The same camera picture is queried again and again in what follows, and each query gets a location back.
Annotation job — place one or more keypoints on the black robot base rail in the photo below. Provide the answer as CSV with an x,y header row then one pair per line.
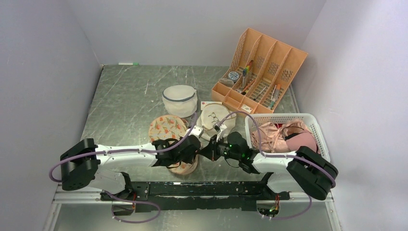
x,y
169,195

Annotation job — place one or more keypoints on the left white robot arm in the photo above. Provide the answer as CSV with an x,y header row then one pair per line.
x,y
88,164

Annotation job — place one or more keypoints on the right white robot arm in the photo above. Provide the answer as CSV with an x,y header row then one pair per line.
x,y
302,170

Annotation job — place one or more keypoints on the small white red card box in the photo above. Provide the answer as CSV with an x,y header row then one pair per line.
x,y
206,103

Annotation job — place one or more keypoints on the orange capped pen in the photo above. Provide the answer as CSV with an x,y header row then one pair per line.
x,y
276,92

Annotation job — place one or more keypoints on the white plastic laundry basket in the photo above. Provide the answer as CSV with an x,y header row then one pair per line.
x,y
283,118

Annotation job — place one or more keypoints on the tulip print mesh laundry bag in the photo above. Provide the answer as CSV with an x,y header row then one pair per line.
x,y
171,126

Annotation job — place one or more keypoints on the white blue-trimmed mesh laundry bag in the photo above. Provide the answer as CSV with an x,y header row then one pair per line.
x,y
180,100

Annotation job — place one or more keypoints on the multicolour marker pen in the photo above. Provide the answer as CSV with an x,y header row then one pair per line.
x,y
244,76

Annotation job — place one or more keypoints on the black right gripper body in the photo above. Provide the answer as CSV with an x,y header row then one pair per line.
x,y
223,149

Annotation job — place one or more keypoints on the blue white round tin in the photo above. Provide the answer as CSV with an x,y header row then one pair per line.
x,y
233,76

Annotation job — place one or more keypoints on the cream embroidered mesh laundry bag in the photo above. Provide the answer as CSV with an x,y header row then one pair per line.
x,y
210,115

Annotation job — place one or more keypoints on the orange plastic file organizer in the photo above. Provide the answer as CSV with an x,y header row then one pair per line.
x,y
271,62

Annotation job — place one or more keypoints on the dusty pink bra cup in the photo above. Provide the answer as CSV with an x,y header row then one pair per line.
x,y
297,140

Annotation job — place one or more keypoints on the pink satin bra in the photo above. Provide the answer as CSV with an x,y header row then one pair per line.
x,y
273,135

